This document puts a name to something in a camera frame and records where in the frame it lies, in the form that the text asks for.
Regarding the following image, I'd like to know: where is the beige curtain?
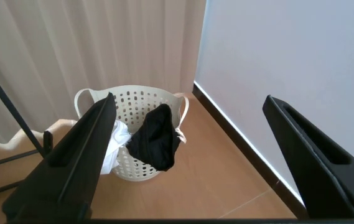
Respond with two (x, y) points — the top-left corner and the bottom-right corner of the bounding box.
(0, 0), (207, 151)

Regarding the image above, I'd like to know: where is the black clothes rack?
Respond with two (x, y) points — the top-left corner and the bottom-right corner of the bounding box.
(0, 53), (54, 200)

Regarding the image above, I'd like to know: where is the black garment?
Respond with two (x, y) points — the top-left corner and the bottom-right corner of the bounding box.
(126, 103), (187, 172)

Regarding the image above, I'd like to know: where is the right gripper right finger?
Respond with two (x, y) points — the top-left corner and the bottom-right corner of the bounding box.
(262, 95), (354, 219)

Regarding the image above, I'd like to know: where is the white garment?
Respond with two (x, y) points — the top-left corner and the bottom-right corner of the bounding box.
(100, 119), (133, 175)

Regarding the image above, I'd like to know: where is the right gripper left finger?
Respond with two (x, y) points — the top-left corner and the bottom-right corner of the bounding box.
(1, 92), (118, 222)

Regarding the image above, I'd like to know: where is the white laundry basket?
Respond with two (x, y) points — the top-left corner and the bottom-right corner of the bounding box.
(73, 85), (190, 182)

